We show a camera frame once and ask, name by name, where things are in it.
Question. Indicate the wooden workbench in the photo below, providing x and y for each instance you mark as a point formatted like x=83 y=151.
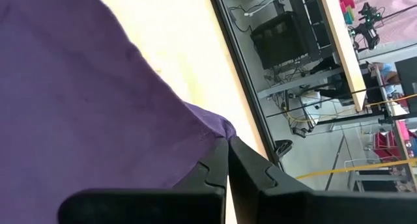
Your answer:
x=342 y=48

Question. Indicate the black aluminium table frame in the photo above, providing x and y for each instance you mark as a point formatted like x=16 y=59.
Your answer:
x=242 y=64

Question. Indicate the person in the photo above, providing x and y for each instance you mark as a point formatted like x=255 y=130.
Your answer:
x=387 y=72

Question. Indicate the purple towel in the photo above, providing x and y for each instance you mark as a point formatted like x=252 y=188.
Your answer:
x=81 y=103

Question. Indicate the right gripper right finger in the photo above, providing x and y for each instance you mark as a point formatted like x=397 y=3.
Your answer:
x=293 y=207

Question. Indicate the black computer case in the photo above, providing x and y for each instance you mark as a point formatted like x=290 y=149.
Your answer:
x=280 y=41

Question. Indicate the black robot arm on workbench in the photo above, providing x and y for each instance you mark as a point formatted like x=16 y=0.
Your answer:
x=369 y=32

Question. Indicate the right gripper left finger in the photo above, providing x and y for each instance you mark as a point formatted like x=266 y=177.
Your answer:
x=163 y=204

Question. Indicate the black monitor on stand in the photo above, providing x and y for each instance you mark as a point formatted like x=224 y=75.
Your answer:
x=407 y=80

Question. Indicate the red storage bin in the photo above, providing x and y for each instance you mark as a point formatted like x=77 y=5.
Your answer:
x=384 y=146

